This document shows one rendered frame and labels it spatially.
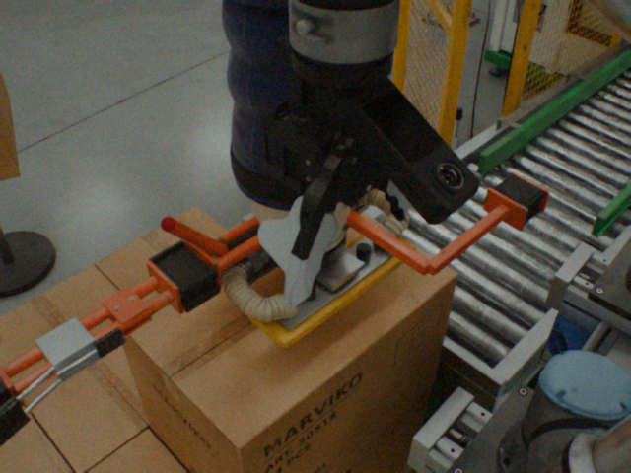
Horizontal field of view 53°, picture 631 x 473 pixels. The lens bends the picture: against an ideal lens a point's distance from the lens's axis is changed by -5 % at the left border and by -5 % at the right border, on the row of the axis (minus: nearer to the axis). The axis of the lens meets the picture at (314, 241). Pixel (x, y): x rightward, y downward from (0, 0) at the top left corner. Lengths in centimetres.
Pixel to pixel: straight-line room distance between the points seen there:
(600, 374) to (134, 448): 111
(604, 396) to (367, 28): 58
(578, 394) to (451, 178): 46
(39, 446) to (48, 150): 225
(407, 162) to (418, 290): 93
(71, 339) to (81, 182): 243
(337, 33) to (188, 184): 282
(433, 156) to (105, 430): 135
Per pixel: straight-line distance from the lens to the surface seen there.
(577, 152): 270
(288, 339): 110
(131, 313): 101
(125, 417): 170
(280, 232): 52
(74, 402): 176
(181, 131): 362
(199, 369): 124
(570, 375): 87
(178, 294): 102
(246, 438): 114
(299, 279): 51
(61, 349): 99
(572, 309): 143
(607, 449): 75
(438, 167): 45
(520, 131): 250
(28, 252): 302
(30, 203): 335
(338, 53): 43
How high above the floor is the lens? 192
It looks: 42 degrees down
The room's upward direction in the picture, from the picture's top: straight up
